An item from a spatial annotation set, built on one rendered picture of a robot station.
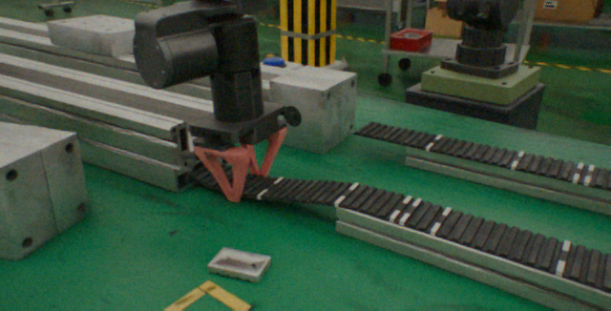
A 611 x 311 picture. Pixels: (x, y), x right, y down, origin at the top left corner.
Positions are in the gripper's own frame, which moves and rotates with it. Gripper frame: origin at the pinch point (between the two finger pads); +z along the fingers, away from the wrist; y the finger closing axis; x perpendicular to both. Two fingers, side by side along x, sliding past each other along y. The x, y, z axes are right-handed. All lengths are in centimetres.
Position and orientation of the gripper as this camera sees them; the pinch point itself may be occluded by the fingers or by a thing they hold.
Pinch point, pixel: (246, 185)
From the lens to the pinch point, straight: 61.6
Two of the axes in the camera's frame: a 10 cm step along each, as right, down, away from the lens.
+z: 0.5, 9.3, 3.7
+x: 8.7, 1.5, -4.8
